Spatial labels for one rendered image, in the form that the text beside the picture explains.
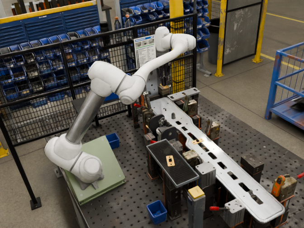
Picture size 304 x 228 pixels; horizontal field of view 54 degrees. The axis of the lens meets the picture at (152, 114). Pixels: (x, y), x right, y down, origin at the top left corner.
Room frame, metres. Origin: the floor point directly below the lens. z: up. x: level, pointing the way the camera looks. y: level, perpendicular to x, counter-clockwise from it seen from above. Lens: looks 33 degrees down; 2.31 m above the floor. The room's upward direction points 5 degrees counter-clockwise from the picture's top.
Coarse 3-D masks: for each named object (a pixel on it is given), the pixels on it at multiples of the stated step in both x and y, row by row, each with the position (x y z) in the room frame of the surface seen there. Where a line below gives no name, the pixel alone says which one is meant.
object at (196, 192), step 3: (195, 186) 1.04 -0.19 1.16; (198, 186) 1.04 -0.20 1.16; (192, 189) 1.02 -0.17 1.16; (195, 189) 1.02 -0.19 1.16; (198, 189) 1.02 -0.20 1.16; (189, 192) 1.01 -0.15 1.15; (192, 192) 1.00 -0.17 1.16; (195, 192) 1.00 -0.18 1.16; (198, 192) 1.00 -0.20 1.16; (201, 192) 1.00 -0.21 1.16; (192, 195) 0.98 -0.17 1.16; (195, 195) 0.98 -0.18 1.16; (198, 195) 0.98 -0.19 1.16; (201, 195) 0.98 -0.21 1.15; (195, 198) 0.97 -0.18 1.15
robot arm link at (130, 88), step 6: (126, 78) 1.51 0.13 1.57; (132, 78) 1.53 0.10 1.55; (138, 78) 1.56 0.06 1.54; (120, 84) 1.48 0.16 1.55; (126, 84) 1.48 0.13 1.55; (132, 84) 1.49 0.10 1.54; (138, 84) 1.51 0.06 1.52; (144, 84) 1.56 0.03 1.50; (120, 90) 1.46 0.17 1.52; (126, 90) 1.45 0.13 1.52; (132, 90) 1.46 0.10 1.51; (138, 90) 1.48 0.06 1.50; (120, 96) 1.44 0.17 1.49; (126, 96) 1.43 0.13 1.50; (132, 96) 1.44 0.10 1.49; (138, 96) 1.48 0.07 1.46; (126, 102) 1.44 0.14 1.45; (132, 102) 1.44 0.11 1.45
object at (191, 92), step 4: (192, 88) 2.35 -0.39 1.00; (180, 92) 2.29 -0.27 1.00; (184, 92) 2.28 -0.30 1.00; (188, 92) 2.28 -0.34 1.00; (192, 92) 2.27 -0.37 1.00; (196, 92) 2.27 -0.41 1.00; (168, 96) 2.24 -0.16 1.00; (172, 96) 2.23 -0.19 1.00; (176, 96) 2.22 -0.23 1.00; (180, 96) 2.22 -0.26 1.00; (184, 96) 2.21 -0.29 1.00
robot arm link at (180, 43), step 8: (176, 40) 1.90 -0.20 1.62; (184, 40) 1.89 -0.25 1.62; (192, 40) 1.90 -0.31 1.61; (176, 48) 1.84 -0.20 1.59; (184, 48) 1.87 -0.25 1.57; (192, 48) 1.90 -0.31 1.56; (160, 56) 1.78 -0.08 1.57; (168, 56) 1.78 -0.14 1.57; (176, 56) 1.81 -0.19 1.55; (144, 64) 1.72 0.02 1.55; (152, 64) 1.72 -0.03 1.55; (160, 64) 1.74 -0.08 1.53; (136, 72) 1.63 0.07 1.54; (144, 72) 1.63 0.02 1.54; (144, 80) 1.57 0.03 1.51
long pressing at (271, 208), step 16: (160, 112) 1.99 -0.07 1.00; (176, 112) 1.97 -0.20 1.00; (176, 128) 1.76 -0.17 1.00; (192, 128) 1.74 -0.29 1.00; (192, 144) 1.56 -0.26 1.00; (208, 144) 1.55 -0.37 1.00; (208, 160) 1.39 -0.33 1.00; (224, 160) 1.38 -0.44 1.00; (224, 176) 1.24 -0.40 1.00; (240, 176) 1.23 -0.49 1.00; (240, 192) 1.11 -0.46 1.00; (256, 192) 1.10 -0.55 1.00; (256, 208) 1.00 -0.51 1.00; (272, 208) 0.99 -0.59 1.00
